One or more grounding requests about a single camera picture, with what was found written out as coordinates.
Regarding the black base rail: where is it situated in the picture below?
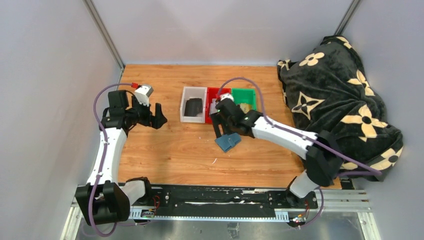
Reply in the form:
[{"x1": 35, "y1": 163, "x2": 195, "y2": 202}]
[{"x1": 129, "y1": 184, "x2": 320, "y2": 223}]

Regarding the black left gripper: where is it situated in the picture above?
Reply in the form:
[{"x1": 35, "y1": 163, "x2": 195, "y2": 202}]
[{"x1": 125, "y1": 96, "x2": 167, "y2": 130}]

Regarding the white plastic bin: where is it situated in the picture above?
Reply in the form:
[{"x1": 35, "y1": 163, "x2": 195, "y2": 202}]
[{"x1": 180, "y1": 86, "x2": 207, "y2": 124}]

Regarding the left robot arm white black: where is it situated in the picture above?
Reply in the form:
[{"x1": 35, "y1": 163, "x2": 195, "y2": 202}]
[{"x1": 75, "y1": 85, "x2": 167, "y2": 226}]

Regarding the blue card holder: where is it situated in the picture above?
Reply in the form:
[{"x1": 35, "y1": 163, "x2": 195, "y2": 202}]
[{"x1": 214, "y1": 132, "x2": 242, "y2": 153}]

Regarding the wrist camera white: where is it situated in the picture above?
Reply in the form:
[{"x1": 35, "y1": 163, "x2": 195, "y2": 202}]
[
  {"x1": 134, "y1": 84, "x2": 154, "y2": 107},
  {"x1": 216, "y1": 93, "x2": 234, "y2": 103}
]

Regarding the red plastic bin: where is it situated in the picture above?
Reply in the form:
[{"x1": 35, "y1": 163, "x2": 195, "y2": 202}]
[{"x1": 205, "y1": 87, "x2": 220, "y2": 124}]

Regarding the right aluminium frame post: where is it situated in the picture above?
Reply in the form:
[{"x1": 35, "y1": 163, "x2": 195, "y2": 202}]
[{"x1": 334, "y1": 0, "x2": 362, "y2": 35}]

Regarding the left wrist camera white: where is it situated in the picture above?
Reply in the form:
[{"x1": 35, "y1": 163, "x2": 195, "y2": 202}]
[{"x1": 134, "y1": 84, "x2": 154, "y2": 107}]

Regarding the aluminium frame post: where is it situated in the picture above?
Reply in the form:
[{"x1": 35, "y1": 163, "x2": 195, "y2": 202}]
[
  {"x1": 82, "y1": 0, "x2": 126, "y2": 71},
  {"x1": 334, "y1": 0, "x2": 362, "y2": 35}
]

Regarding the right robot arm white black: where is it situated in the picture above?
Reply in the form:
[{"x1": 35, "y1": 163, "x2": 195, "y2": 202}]
[{"x1": 211, "y1": 97, "x2": 343, "y2": 209}]

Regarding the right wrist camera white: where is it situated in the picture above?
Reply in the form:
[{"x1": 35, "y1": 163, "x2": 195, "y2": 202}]
[{"x1": 216, "y1": 93, "x2": 234, "y2": 103}]

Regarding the white cards stack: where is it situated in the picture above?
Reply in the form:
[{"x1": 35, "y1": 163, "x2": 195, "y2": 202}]
[{"x1": 208, "y1": 98, "x2": 218, "y2": 116}]

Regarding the left aluminium frame post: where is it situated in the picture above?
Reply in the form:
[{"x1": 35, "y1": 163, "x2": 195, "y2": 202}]
[{"x1": 82, "y1": 0, "x2": 126, "y2": 71}]

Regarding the green plastic bin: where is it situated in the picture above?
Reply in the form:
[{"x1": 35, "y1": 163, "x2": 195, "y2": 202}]
[{"x1": 231, "y1": 88, "x2": 257, "y2": 110}]

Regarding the black floral blanket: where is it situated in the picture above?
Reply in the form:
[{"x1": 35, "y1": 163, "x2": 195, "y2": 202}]
[{"x1": 276, "y1": 35, "x2": 404, "y2": 182}]

